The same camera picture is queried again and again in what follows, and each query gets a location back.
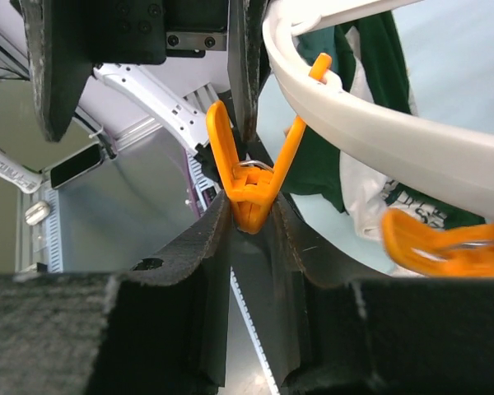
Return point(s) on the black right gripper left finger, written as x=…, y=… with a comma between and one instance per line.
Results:
x=159, y=330

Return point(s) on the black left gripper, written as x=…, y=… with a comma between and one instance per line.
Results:
x=66, y=39

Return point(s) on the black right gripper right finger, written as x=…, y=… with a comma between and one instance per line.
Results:
x=331, y=325

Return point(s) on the orange clothespin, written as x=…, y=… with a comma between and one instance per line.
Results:
x=251, y=190
x=460, y=252

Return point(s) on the white round clip hanger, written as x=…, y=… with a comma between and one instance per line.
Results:
x=454, y=165

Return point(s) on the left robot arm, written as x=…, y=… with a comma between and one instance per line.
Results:
x=171, y=110

